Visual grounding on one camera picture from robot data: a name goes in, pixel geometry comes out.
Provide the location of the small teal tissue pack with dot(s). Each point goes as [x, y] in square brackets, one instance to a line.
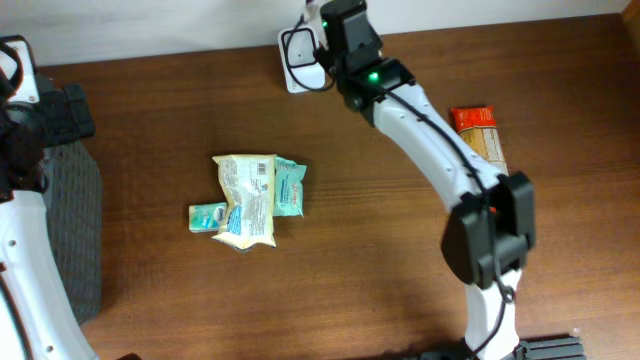
[206, 217]

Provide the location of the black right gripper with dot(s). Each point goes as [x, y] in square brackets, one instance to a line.
[343, 13]

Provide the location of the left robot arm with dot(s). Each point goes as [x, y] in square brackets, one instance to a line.
[37, 321]

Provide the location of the cream snack bag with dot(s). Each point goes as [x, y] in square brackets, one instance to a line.
[248, 183]

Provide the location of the teal snack pouch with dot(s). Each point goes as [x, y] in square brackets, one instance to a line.
[289, 193]

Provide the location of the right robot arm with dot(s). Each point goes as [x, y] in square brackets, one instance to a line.
[491, 224]

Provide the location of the orange pasta packet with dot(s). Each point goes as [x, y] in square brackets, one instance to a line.
[478, 128]

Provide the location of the grey plastic mesh basket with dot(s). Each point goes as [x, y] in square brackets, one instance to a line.
[74, 221]

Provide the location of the white barcode scanner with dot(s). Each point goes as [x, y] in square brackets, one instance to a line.
[297, 53]

